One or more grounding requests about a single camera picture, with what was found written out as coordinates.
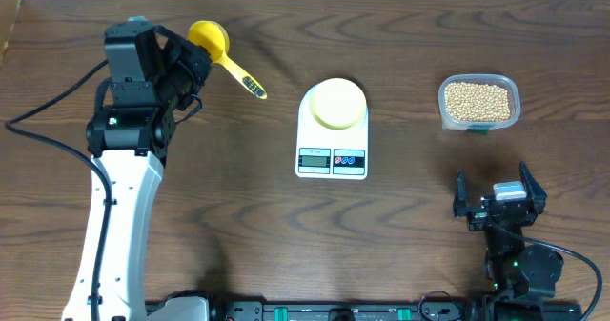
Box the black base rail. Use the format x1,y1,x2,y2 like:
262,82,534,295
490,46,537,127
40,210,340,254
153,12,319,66
148,297,581,321

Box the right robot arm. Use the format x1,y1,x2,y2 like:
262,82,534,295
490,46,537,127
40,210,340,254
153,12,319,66
453,163,582,321

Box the clear plastic container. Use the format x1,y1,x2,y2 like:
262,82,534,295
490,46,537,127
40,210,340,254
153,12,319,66
438,73,521,132

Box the white digital kitchen scale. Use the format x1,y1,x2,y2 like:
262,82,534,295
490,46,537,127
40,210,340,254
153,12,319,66
295,87,369,180

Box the yellow measuring scoop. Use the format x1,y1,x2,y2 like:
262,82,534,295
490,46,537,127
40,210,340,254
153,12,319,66
188,20,268,99

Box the pale yellow bowl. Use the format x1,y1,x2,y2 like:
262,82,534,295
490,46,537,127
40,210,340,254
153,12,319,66
310,78,367,130

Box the soybeans in container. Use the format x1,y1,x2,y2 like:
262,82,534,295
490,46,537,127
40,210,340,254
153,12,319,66
444,82,511,122

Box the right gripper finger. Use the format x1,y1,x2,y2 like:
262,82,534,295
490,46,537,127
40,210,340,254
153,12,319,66
519,161,547,214
453,171,475,218

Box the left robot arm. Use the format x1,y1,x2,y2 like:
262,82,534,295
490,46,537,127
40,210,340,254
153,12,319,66
62,20,211,320

